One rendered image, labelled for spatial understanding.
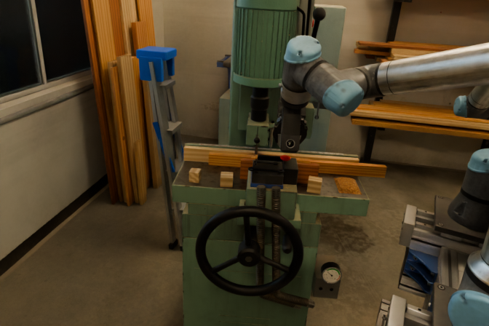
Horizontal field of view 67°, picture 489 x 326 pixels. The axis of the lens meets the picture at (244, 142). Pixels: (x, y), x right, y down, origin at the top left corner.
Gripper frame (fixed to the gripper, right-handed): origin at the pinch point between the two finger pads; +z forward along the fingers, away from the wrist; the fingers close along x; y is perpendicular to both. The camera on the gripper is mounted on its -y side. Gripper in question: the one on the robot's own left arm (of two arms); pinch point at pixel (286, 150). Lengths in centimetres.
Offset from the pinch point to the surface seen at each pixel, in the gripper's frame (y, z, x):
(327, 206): -7.9, 16.0, -14.3
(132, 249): 16, 130, 78
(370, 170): 8.3, 18.8, -30.2
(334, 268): -22.4, 28.6, -17.8
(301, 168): 2.5, 11.9, -6.0
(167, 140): 56, 73, 57
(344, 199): -6.5, 13.4, -18.9
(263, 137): 10.3, 7.3, 6.5
